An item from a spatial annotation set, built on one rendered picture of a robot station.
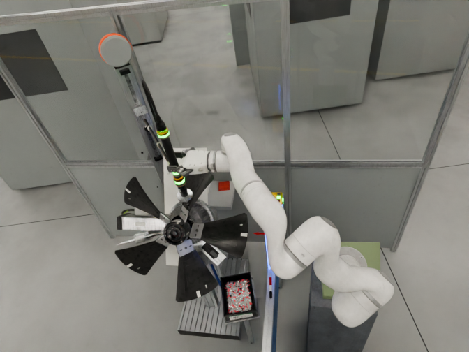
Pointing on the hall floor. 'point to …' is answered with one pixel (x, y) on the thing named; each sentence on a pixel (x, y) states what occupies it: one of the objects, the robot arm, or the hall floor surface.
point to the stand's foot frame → (190, 323)
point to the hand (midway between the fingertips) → (173, 161)
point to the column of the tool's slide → (137, 120)
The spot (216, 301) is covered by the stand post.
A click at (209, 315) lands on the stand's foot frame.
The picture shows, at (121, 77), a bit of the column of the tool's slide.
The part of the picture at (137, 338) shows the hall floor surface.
